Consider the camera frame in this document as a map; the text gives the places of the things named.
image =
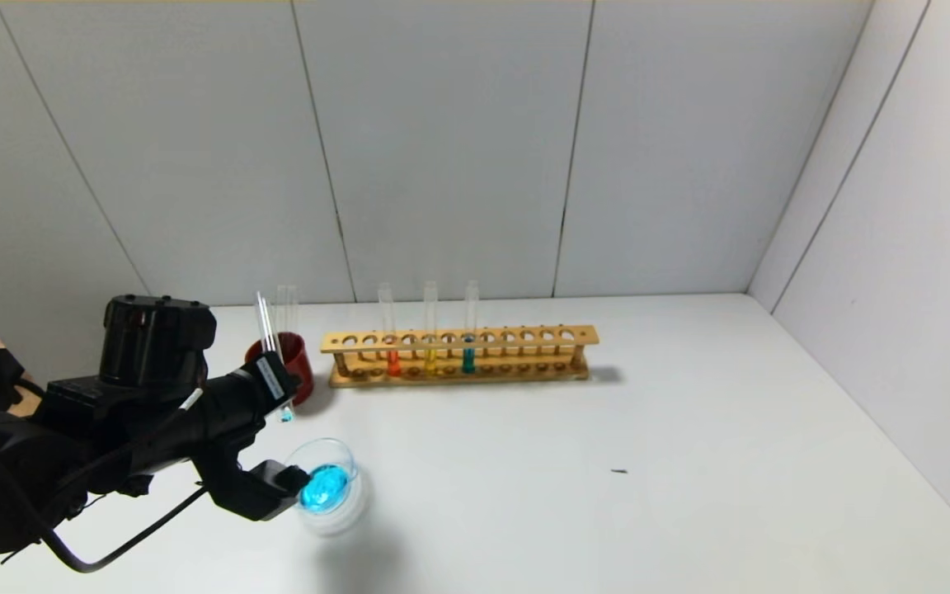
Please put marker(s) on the blue pigment glass test tube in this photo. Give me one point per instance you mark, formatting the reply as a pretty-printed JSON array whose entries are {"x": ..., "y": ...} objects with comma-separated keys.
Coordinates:
[{"x": 267, "y": 322}]

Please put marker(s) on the dark red plastic cup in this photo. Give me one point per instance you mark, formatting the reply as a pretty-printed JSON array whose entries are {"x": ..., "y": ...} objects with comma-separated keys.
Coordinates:
[{"x": 300, "y": 356}]

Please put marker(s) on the yellow pigment glass test tube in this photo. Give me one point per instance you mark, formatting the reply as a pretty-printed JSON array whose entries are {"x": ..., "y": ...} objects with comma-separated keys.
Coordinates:
[{"x": 430, "y": 313}]

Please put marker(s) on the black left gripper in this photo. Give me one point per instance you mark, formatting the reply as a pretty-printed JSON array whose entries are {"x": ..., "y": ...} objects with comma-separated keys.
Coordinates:
[{"x": 274, "y": 376}]

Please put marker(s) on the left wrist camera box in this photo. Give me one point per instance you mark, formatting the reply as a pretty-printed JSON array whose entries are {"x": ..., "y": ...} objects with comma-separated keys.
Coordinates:
[{"x": 252, "y": 495}]

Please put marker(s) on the teal pigment glass test tube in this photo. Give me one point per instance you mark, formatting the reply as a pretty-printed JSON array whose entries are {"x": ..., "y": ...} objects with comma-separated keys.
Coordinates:
[{"x": 471, "y": 313}]

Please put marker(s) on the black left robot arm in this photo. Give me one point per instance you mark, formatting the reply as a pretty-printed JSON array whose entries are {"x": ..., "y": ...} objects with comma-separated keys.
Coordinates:
[{"x": 13, "y": 478}]

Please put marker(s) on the empty clear glass test tube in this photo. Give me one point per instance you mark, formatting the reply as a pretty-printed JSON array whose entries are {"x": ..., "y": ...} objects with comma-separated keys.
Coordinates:
[{"x": 289, "y": 309}]

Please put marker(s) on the clear glass dish with spout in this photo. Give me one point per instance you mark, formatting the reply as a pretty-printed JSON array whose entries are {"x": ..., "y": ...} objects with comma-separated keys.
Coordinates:
[{"x": 328, "y": 488}]

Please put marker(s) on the wooden test tube rack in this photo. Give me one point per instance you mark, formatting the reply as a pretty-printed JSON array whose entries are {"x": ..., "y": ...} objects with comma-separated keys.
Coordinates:
[{"x": 458, "y": 337}]

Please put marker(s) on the red pigment glass test tube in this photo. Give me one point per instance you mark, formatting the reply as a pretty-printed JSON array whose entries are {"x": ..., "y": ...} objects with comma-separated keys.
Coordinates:
[{"x": 387, "y": 313}]

